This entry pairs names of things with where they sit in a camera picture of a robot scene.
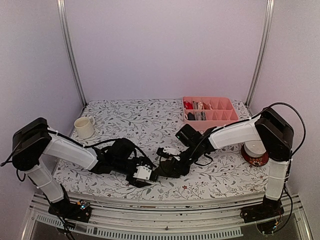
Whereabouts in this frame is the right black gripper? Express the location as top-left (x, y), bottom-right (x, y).
top-left (169, 144), bottom-right (201, 178)

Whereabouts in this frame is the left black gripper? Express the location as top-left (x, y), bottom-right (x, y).
top-left (113, 156), bottom-right (155, 189)

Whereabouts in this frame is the pink divided organizer tray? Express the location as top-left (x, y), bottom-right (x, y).
top-left (182, 96), bottom-right (239, 131)

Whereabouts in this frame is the dark olive cloth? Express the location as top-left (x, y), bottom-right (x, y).
top-left (154, 160), bottom-right (181, 178)

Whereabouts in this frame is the cream ceramic cup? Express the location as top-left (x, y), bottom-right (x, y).
top-left (73, 116), bottom-right (96, 139)

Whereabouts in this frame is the right robot arm white sleeve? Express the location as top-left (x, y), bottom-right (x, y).
top-left (207, 106), bottom-right (295, 224)

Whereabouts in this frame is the robot arm white sleeve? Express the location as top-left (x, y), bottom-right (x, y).
top-left (207, 106), bottom-right (295, 224)
top-left (11, 117), bottom-right (99, 223)

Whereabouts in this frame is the floral patterned table mat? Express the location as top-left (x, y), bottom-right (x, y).
top-left (53, 99), bottom-right (269, 201)

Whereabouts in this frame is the white bowl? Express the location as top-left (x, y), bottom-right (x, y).
top-left (244, 140), bottom-right (266, 158)

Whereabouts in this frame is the left robot arm white sleeve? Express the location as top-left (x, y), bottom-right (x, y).
top-left (11, 117), bottom-right (99, 223)

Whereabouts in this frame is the red floral saucer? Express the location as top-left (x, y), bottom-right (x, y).
top-left (241, 145), bottom-right (269, 167)

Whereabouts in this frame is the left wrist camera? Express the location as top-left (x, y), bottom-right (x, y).
top-left (107, 138), bottom-right (135, 161)

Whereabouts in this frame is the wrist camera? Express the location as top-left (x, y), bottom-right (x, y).
top-left (175, 124), bottom-right (202, 147)
top-left (107, 138), bottom-right (135, 161)

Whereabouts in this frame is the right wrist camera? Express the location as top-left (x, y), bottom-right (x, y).
top-left (175, 124), bottom-right (202, 147)

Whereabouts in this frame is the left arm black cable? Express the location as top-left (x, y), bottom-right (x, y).
top-left (0, 138), bottom-right (148, 183)

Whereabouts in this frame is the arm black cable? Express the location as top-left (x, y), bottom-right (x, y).
top-left (0, 138), bottom-right (148, 183)
top-left (259, 101), bottom-right (307, 156)

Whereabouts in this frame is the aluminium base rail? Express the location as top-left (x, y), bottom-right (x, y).
top-left (20, 192), bottom-right (313, 240)

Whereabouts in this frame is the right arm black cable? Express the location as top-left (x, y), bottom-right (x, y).
top-left (259, 101), bottom-right (307, 156)

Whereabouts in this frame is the right aluminium frame post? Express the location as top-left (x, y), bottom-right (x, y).
top-left (245, 0), bottom-right (275, 108)

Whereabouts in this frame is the aluminium frame post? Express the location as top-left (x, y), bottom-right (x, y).
top-left (56, 0), bottom-right (87, 108)
top-left (245, 0), bottom-right (275, 108)

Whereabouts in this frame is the left aluminium frame post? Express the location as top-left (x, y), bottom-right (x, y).
top-left (56, 0), bottom-right (87, 108)

